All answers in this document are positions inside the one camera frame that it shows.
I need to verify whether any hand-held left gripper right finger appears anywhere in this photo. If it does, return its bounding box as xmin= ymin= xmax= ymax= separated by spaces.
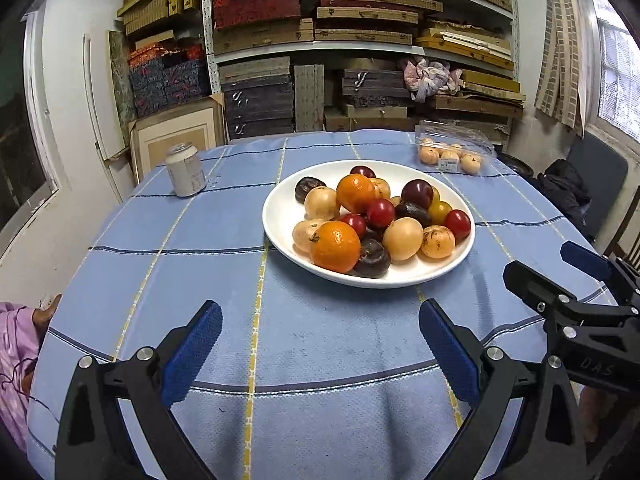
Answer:
xmin=419 ymin=299 xmax=588 ymax=480

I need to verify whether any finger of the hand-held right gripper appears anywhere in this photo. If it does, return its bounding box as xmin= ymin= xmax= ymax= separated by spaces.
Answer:
xmin=502 ymin=260 xmax=591 ymax=322
xmin=560 ymin=241 xmax=640 ymax=306

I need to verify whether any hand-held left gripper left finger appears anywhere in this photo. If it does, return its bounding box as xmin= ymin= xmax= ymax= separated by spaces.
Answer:
xmin=54 ymin=300 xmax=223 ymax=480

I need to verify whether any small red tomato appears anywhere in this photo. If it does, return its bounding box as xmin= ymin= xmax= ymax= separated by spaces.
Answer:
xmin=366 ymin=198 xmax=396 ymax=228
xmin=444 ymin=209 xmax=473 ymax=240
xmin=340 ymin=213 xmax=368 ymax=239

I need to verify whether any yellow round pear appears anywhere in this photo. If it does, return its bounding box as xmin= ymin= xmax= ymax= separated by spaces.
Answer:
xmin=383 ymin=217 xmax=424 ymax=262
xmin=304 ymin=186 xmax=341 ymax=221

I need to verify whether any orange tangerine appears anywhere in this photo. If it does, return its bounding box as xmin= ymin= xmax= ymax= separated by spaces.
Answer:
xmin=310 ymin=221 xmax=362 ymax=274
xmin=336 ymin=174 xmax=377 ymax=214

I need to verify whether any white oval plate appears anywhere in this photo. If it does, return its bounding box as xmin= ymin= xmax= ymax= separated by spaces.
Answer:
xmin=262 ymin=159 xmax=476 ymax=289

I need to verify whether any wooden chair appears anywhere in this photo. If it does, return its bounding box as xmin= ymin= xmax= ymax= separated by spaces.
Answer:
xmin=602 ymin=215 xmax=640 ymax=267

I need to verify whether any black jacket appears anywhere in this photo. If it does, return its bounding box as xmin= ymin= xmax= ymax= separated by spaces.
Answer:
xmin=537 ymin=159 xmax=594 ymax=231

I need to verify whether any grey upholstered chair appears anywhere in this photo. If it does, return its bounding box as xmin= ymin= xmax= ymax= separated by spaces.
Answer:
xmin=565 ymin=132 xmax=630 ymax=241

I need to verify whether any black round stool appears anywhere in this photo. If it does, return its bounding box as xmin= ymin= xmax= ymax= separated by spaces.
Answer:
xmin=497 ymin=155 xmax=537 ymax=178

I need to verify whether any blue checked tablecloth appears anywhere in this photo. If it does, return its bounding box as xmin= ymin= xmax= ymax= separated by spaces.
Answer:
xmin=25 ymin=130 xmax=626 ymax=480

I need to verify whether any cluster of pale orange loquats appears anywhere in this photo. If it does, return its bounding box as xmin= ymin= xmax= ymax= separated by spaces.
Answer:
xmin=418 ymin=137 xmax=482 ymax=175

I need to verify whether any brown rounded object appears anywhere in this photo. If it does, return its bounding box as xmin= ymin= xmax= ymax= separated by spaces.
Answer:
xmin=31 ymin=294 xmax=64 ymax=332

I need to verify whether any clear plastic box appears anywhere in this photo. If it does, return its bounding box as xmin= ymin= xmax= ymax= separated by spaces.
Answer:
xmin=415 ymin=120 xmax=497 ymax=177

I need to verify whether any pink patterned garment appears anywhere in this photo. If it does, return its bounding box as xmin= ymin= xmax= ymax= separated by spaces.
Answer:
xmin=0 ymin=302 xmax=45 ymax=453

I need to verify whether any white drink can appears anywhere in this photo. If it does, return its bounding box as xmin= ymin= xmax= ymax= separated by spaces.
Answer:
xmin=165 ymin=142 xmax=207 ymax=198

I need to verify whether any frosted glass window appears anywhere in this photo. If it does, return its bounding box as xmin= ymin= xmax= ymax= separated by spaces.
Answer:
xmin=585 ymin=0 xmax=640 ymax=141

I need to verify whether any beige patterned curtain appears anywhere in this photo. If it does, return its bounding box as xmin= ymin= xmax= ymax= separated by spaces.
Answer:
xmin=532 ymin=0 xmax=598 ymax=136

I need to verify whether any framed picture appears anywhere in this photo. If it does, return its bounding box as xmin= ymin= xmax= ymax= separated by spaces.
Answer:
xmin=127 ymin=94 xmax=227 ymax=186

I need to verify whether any pink plastic bag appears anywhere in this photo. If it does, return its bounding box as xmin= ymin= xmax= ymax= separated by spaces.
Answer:
xmin=398 ymin=57 xmax=463 ymax=104

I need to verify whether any stack of dark flat boxes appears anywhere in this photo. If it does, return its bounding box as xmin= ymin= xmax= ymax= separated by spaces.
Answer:
xmin=219 ymin=57 xmax=296 ymax=139

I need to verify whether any white board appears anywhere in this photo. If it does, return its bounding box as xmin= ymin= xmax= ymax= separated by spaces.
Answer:
xmin=82 ymin=35 xmax=126 ymax=161

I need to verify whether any pile of blue red boxes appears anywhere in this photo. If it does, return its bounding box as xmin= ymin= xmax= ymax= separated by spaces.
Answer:
xmin=117 ymin=0 xmax=211 ymax=119

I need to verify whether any grey upright box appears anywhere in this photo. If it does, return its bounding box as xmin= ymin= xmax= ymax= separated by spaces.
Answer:
xmin=294 ymin=65 xmax=326 ymax=133

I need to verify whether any green marbled board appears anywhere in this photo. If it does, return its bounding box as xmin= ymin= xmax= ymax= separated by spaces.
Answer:
xmin=109 ymin=30 xmax=139 ymax=134

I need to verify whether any stack of tan flat boxes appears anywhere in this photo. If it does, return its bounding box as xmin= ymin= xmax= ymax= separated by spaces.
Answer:
xmin=210 ymin=0 xmax=526 ymax=133

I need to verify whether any white metal shelf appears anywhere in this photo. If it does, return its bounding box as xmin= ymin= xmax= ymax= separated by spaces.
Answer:
xmin=200 ymin=0 xmax=521 ymax=141

